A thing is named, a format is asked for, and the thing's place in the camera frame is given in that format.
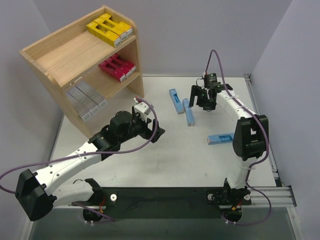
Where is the yellow toothpaste box front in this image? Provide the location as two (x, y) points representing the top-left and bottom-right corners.
(100, 13), (134, 38)

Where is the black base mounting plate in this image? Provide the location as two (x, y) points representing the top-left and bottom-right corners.
(73, 187), (246, 220)

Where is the yellow toothpaste box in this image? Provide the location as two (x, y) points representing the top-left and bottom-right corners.
(100, 13), (134, 38)
(94, 17), (128, 42)
(86, 21), (122, 48)

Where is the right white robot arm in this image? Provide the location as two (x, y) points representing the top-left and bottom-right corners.
(189, 73), (269, 210)

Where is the aluminium frame rail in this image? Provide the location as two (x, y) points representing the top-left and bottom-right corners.
(28, 186), (298, 210)

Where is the silver toothpaste box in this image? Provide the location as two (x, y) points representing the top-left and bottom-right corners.
(76, 81), (107, 108)
(72, 99), (92, 122)
(67, 87), (99, 115)

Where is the blue toothpaste box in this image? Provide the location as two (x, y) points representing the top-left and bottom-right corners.
(207, 133), (234, 145)
(182, 98), (195, 127)
(169, 88), (184, 114)

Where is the wooden two-tier shelf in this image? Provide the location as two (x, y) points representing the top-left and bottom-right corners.
(19, 5), (145, 138)

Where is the pink toothpaste box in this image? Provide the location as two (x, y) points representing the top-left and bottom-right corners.
(111, 53), (137, 73)
(98, 61), (127, 83)
(105, 58), (132, 82)

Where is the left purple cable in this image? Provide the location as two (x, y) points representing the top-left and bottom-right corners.
(0, 97), (160, 223)

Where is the purple cable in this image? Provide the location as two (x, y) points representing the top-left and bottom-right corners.
(0, 97), (160, 223)
(204, 49), (273, 227)

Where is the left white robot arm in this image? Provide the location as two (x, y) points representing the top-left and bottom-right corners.
(14, 111), (165, 221)

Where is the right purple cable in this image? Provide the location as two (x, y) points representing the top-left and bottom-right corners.
(204, 49), (273, 227)

